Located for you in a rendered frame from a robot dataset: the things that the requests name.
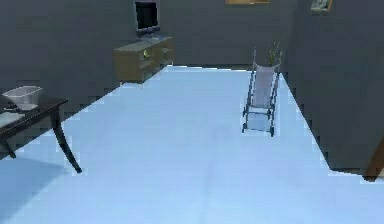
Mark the green house plant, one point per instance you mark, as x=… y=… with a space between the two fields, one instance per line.
x=274 y=54

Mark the brown tv cabinet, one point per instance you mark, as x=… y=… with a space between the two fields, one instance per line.
x=140 y=61

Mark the black television set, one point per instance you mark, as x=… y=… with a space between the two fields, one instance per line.
x=147 y=16

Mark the yellow framed picture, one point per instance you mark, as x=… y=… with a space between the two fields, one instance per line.
x=247 y=1

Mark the black table with curved legs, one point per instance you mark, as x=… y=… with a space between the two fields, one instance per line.
x=43 y=111

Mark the small framed picture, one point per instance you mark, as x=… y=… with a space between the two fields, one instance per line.
x=321 y=4

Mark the clear plastic box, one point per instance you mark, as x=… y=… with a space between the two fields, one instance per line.
x=23 y=96

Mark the pale flat sheet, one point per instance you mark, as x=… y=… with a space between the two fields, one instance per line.
x=9 y=117

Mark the brown wooden door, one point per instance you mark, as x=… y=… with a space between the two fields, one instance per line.
x=376 y=163

